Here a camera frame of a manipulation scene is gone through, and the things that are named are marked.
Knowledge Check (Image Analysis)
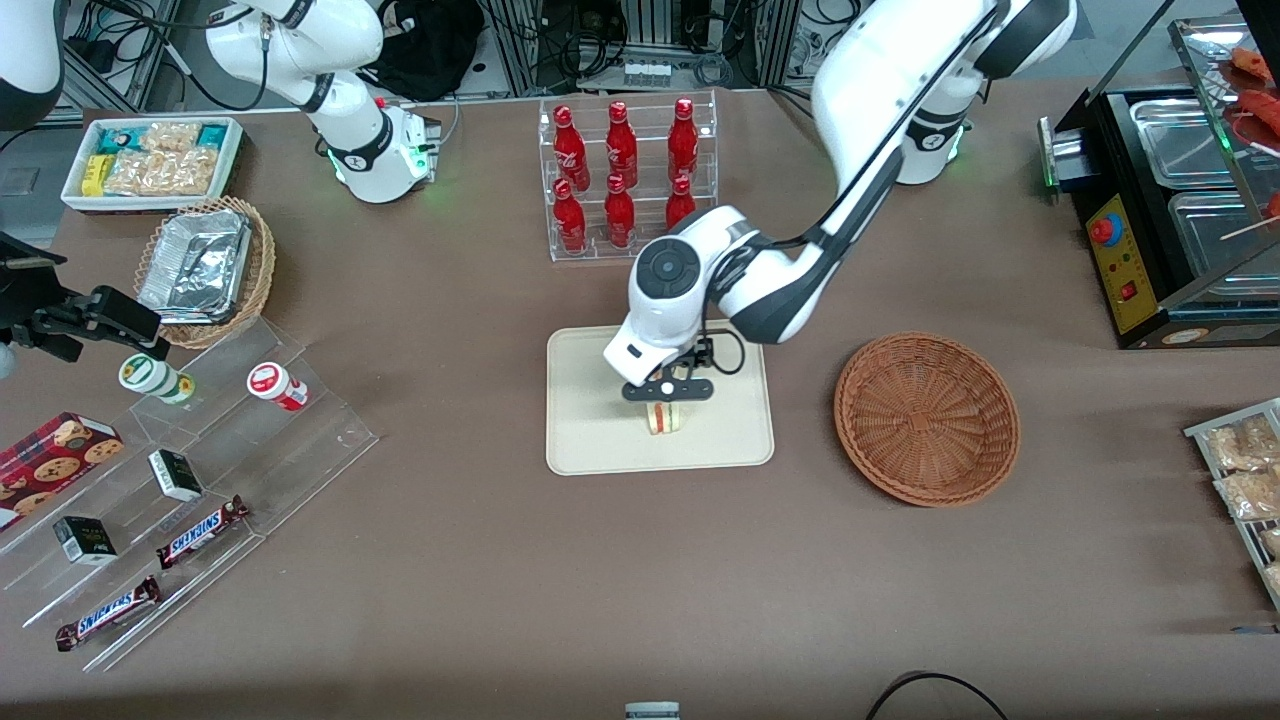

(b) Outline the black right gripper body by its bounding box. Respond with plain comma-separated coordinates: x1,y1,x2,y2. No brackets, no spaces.
0,268,99,347

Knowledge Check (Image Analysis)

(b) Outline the beige plastic tray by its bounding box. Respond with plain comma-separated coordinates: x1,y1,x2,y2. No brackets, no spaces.
546,322,777,478

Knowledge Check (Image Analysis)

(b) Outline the light wicker basket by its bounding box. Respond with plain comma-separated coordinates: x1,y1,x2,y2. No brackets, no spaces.
133,196,278,351

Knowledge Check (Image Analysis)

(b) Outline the brown round wicker basket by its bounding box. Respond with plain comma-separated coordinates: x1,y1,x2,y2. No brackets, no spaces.
834,331,1022,509

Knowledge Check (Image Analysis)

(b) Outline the green sunflower yogurt bottle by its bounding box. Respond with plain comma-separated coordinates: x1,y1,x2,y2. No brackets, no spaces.
118,353,197,406

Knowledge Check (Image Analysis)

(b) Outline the silver foil container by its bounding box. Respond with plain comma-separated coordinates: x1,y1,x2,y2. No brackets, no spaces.
137,208,253,327

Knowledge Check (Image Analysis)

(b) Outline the clear acrylic bottle rack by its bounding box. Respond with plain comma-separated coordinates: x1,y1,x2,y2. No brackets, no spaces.
538,90,720,265

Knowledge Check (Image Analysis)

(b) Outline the red tartan cookie box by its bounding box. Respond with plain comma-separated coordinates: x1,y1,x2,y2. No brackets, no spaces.
0,412,126,533

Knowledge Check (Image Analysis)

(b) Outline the white plastic snack bin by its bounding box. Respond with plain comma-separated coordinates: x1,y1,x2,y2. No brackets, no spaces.
61,116,246,216

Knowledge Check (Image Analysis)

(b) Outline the red cola bottle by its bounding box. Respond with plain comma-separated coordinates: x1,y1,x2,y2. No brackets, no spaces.
664,176,698,232
552,104,590,193
552,178,588,254
605,101,639,189
603,173,637,249
667,97,700,183

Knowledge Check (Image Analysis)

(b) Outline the clear bag of puffed snacks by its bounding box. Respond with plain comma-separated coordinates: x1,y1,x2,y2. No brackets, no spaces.
104,147,219,198
138,121,203,153

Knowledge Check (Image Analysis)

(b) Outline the red white yogurt bottle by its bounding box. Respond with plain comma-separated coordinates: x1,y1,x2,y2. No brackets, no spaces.
247,362,311,413

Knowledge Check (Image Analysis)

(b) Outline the small black carton box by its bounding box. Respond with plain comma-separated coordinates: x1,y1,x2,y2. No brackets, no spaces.
53,516,119,567
148,449,205,503

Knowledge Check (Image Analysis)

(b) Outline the clear acrylic stepped shelf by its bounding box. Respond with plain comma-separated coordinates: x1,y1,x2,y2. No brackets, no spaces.
0,318,380,674

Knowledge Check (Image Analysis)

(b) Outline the Snickers chocolate bar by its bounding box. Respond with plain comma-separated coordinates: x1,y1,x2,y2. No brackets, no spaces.
55,575,163,653
155,495,251,571

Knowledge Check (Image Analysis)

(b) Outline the black fabric bag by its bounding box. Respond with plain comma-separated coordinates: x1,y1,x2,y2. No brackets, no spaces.
362,0,487,103

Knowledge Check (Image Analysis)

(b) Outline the black hot food display machine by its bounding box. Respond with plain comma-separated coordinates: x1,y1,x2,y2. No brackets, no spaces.
1038,14,1280,352

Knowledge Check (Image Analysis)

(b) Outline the steel food pan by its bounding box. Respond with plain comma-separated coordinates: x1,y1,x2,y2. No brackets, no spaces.
1167,189,1280,302
1129,97,1233,190

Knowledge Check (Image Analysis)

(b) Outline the black looped floor cable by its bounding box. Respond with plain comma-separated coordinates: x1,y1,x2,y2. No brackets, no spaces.
865,671,1012,720

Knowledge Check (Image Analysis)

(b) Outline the white wire snack tray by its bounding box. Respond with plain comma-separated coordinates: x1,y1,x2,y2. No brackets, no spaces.
1184,398,1280,612

